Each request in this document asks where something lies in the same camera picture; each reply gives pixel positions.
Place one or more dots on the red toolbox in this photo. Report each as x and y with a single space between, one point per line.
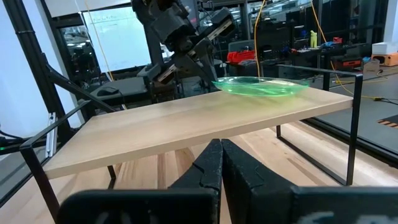
241 56

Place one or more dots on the grey desk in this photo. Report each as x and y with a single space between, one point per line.
130 85

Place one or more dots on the black computer mouse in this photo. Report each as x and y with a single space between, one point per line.
107 91

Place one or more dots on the brown cardboard box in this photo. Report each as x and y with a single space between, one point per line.
371 67

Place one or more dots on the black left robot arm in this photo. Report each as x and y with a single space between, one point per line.
154 46

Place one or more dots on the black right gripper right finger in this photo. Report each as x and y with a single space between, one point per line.
248 186

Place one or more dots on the black aluminium rig frame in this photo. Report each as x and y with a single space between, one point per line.
31 46

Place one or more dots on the yellow green bottle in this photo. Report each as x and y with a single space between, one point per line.
313 40

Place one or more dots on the green translucent plastic plate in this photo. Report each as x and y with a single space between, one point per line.
261 88

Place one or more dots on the orange box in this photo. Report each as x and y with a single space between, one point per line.
387 59

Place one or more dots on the white whiteboard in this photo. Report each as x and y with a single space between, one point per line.
121 40

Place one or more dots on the silver aluminium corner bracket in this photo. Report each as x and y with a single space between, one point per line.
51 137

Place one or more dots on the white box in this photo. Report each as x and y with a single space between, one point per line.
385 47

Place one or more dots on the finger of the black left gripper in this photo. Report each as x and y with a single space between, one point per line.
189 65
206 59

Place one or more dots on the wooden shelf with black frame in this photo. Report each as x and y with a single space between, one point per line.
186 124

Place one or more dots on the black workbench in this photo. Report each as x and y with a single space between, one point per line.
311 54

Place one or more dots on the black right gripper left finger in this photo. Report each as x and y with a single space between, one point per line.
199 174

